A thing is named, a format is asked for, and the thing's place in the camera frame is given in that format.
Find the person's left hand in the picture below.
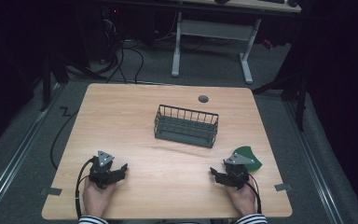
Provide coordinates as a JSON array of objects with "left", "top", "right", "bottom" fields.
[{"left": 82, "top": 176, "right": 117, "bottom": 219}]

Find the green flat curved piece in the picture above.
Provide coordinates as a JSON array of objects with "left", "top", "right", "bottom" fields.
[{"left": 232, "top": 146, "right": 263, "bottom": 174}]

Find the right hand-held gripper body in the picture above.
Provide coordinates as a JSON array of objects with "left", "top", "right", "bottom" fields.
[{"left": 223, "top": 152, "right": 255, "bottom": 191}]

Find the small red object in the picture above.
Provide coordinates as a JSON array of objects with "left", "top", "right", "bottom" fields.
[{"left": 261, "top": 38, "right": 275, "bottom": 50}]

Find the bundle of black cables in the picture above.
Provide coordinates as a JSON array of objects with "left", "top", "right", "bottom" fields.
[{"left": 64, "top": 18, "right": 178, "bottom": 85}]

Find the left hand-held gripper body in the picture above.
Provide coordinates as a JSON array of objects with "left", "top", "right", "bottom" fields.
[{"left": 88, "top": 150, "right": 119, "bottom": 190}]

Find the black floor cable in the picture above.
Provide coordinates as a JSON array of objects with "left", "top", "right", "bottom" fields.
[{"left": 49, "top": 106, "right": 80, "bottom": 171}]

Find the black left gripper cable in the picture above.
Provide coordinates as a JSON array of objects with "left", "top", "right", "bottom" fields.
[{"left": 75, "top": 157, "right": 98, "bottom": 220}]

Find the dark grey wire basket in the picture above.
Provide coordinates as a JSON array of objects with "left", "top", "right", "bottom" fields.
[{"left": 153, "top": 104, "right": 220, "bottom": 149}]

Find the white-framed wooden desk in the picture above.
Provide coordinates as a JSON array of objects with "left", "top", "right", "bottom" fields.
[{"left": 169, "top": 0, "right": 302, "bottom": 85}]

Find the metal floor rail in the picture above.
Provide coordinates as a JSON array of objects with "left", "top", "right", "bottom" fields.
[
  {"left": 0, "top": 82, "right": 63, "bottom": 216},
  {"left": 283, "top": 101, "right": 346, "bottom": 224}
]

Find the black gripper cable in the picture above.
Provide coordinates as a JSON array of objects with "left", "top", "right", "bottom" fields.
[
  {"left": 236, "top": 170, "right": 263, "bottom": 216},
  {"left": 75, "top": 157, "right": 98, "bottom": 220}
]

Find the black metal stand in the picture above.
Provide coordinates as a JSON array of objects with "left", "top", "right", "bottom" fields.
[
  {"left": 39, "top": 54, "right": 70, "bottom": 112},
  {"left": 251, "top": 69, "right": 309, "bottom": 133}
]

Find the grey tape strip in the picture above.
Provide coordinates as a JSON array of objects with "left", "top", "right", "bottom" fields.
[
  {"left": 40, "top": 187, "right": 63, "bottom": 197},
  {"left": 274, "top": 183, "right": 293, "bottom": 192}
]

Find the person's right hand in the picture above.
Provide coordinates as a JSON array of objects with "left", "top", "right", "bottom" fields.
[{"left": 224, "top": 181, "right": 259, "bottom": 217}]

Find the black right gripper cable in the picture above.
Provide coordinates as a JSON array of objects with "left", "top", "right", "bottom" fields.
[{"left": 236, "top": 170, "right": 263, "bottom": 216}]

